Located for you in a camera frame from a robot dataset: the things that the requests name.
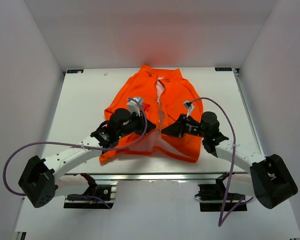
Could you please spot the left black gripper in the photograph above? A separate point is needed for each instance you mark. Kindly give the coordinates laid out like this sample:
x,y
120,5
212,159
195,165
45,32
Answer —
x,y
141,121

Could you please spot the right blue table label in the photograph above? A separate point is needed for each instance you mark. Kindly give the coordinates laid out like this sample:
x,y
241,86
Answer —
x,y
223,69

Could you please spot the orange jacket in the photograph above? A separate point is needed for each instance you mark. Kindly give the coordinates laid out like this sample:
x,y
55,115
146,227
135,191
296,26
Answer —
x,y
164,92

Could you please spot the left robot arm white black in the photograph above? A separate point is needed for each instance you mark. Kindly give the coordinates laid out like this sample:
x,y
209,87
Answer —
x,y
44,179

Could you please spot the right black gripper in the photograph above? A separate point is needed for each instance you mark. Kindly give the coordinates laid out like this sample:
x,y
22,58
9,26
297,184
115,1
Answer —
x,y
178,129

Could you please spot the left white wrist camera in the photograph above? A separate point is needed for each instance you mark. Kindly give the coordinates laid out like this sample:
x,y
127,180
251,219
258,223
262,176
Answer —
x,y
135,105

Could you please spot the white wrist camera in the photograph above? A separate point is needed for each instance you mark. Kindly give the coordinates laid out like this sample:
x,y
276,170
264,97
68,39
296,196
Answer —
x,y
189,107
135,105

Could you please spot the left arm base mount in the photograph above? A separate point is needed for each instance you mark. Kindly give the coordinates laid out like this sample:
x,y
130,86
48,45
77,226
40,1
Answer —
x,y
96,195

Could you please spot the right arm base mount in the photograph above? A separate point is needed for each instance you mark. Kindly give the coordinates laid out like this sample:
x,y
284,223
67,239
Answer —
x,y
211,190

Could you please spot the blue table label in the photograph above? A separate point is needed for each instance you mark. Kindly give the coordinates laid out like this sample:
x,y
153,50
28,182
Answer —
x,y
74,71
223,69

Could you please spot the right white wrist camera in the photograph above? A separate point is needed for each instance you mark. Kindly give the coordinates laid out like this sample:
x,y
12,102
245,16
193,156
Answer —
x,y
189,107

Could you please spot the left blue table label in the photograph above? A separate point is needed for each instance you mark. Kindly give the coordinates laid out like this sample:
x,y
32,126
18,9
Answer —
x,y
74,71

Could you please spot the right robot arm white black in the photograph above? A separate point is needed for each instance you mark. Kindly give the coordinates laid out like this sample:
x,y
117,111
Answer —
x,y
268,178

